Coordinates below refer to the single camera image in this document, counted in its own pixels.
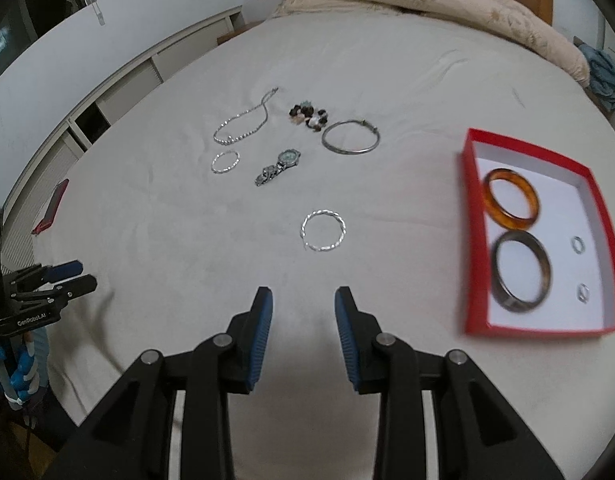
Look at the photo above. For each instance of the red cased phone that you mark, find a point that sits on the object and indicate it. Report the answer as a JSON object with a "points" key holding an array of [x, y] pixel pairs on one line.
{"points": [[52, 205]]}

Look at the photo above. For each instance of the dark bangle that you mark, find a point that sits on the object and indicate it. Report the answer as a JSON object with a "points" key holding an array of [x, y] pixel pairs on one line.
{"points": [[518, 305]]}

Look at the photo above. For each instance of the beige pillow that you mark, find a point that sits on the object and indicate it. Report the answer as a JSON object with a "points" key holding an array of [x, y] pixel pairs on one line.
{"points": [[287, 8]]}

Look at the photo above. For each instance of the translucent white rod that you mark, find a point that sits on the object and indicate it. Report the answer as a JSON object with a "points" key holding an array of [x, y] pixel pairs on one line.
{"points": [[98, 12]]}

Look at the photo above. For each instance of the red jewelry box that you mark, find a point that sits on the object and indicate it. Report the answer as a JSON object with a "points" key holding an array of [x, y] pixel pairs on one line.
{"points": [[557, 195]]}

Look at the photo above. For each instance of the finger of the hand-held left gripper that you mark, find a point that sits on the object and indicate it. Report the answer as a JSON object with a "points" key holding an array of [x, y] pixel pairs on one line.
{"points": [[64, 269], [79, 285]]}

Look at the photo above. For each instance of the amber bangle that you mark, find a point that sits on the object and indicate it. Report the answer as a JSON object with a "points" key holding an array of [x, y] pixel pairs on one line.
{"points": [[510, 222]]}

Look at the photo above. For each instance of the dark window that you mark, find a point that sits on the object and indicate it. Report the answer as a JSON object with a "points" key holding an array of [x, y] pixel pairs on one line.
{"points": [[17, 20]]}

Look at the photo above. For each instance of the thin silver bangle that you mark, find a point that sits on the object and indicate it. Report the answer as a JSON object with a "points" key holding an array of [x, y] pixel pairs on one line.
{"points": [[350, 152]]}

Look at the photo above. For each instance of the blue cloth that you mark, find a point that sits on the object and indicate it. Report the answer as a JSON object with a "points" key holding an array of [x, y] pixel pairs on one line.
{"points": [[600, 70]]}

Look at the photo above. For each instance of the bed with white sheet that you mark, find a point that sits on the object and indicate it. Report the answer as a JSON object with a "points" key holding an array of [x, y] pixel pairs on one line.
{"points": [[387, 85]]}

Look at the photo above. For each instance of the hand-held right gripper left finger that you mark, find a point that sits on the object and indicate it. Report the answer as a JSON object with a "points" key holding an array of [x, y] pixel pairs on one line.
{"points": [[260, 342]]}

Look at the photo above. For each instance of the twisted silver bangle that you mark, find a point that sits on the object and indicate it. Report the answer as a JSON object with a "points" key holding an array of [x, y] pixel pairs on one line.
{"points": [[303, 230]]}

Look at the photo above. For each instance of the beige floral quilt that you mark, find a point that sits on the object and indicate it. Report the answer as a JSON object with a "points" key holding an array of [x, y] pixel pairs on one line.
{"points": [[437, 0]]}

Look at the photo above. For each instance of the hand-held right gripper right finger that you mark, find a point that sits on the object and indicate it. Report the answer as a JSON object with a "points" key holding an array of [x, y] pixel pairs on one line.
{"points": [[345, 342]]}

